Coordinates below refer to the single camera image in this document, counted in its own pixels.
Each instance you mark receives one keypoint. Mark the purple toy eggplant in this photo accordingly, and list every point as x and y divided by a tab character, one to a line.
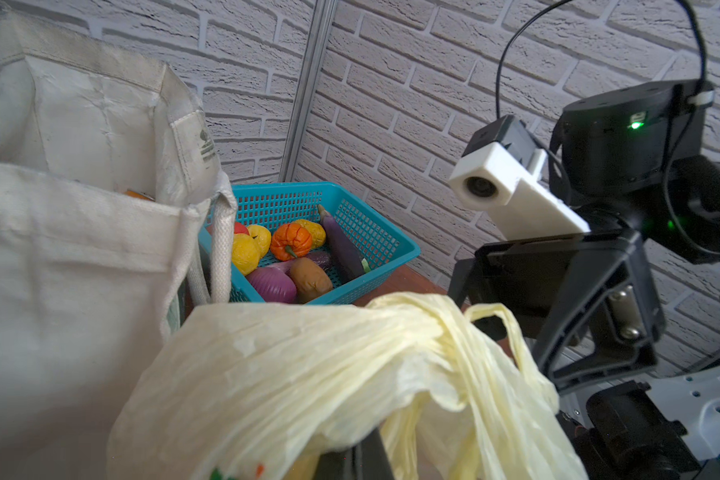
345	255

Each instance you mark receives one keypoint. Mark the orange toy pumpkin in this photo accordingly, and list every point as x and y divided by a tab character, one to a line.
291	241

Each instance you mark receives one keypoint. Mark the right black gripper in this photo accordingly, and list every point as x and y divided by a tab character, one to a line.
633	169

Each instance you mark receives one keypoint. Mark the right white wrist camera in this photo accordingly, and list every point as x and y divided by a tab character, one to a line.
500	173

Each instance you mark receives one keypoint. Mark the thin cream plastic bag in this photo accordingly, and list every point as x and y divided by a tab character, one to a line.
261	390

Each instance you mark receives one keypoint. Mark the teal plastic basket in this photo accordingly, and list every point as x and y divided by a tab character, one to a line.
264	208

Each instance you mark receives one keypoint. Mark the purple toy onion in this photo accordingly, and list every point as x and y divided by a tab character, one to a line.
273	285

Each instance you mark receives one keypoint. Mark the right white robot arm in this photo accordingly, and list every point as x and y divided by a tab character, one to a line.
653	429

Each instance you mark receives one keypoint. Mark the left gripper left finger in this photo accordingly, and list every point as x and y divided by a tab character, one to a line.
336	465

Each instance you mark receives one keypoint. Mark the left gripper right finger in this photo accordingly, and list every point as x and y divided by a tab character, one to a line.
370	461

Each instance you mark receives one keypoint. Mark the red toy tomato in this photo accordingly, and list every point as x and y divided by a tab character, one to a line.
239	228

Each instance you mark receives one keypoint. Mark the brown toy potato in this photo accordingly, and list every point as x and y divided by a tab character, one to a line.
310	280

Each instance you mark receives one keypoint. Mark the canvas tote bag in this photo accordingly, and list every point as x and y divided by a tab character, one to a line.
112	199

